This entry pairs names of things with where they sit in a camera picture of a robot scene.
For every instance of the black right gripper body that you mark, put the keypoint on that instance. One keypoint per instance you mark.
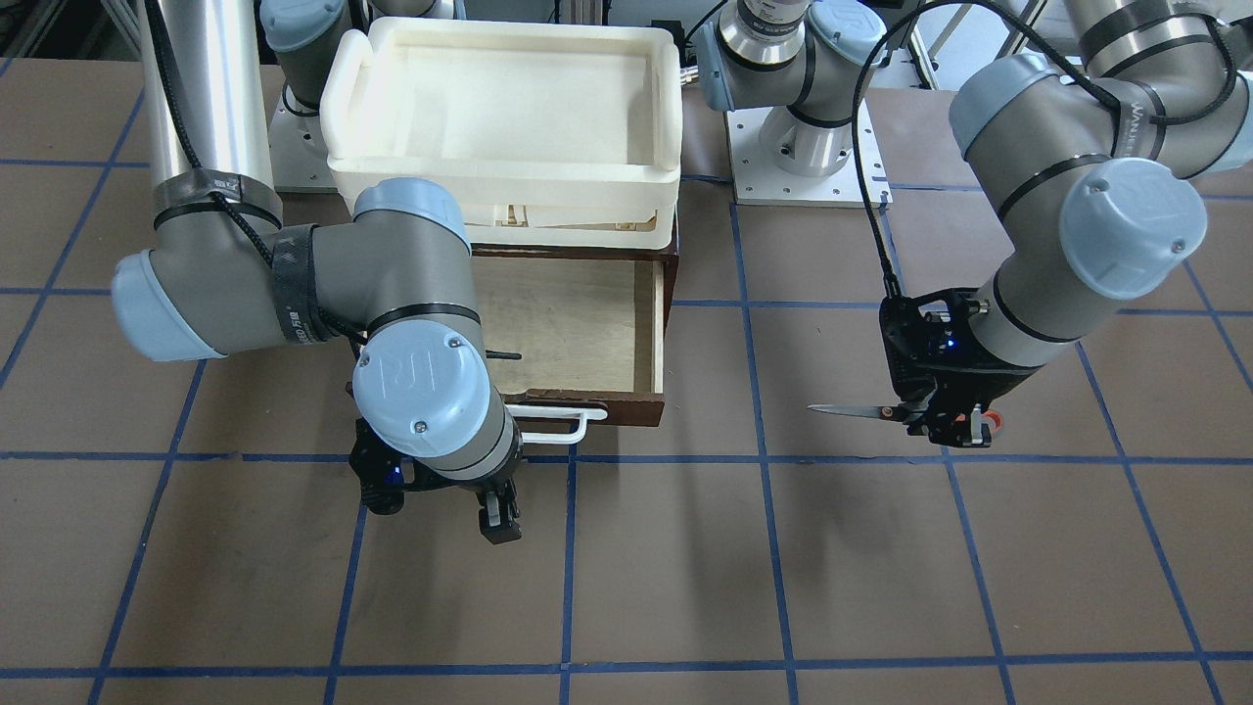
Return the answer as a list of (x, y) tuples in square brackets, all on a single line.
[(492, 506)]

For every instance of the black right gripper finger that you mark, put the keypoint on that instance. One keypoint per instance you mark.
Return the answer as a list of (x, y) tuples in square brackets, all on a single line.
[(499, 514)]

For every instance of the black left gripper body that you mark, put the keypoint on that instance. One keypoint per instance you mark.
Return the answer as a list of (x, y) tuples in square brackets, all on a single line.
[(991, 386)]

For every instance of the grey orange handled scissors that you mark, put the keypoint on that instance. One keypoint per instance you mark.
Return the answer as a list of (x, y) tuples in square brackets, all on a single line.
[(901, 414)]

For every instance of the wooden drawer with dark front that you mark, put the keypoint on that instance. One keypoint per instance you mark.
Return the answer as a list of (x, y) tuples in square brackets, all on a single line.
[(589, 332)]

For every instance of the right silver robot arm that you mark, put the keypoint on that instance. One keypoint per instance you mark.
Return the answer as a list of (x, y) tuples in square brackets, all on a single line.
[(228, 276)]

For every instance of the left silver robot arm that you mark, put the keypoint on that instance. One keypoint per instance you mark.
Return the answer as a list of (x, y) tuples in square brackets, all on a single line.
[(1089, 169)]

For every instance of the dark wooden drawer cabinet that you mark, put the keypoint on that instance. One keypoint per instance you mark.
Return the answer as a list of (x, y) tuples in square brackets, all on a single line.
[(602, 241)]

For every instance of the white plastic tray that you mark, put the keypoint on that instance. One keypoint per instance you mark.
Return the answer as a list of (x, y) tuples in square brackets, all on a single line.
[(542, 125)]

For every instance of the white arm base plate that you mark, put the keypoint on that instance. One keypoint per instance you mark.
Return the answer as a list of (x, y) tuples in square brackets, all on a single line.
[(298, 153), (779, 161)]

